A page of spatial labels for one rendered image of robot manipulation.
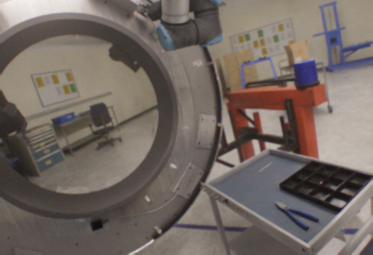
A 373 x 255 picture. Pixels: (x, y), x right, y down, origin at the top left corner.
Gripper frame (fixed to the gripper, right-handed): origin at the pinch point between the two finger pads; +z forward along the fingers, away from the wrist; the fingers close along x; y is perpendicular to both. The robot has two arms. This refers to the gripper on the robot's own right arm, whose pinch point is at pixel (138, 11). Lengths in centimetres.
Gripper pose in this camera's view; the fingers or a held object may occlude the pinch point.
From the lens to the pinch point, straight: 103.7
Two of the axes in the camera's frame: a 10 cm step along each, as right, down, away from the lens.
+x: 2.9, -9.1, 2.9
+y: 5.5, 4.1, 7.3
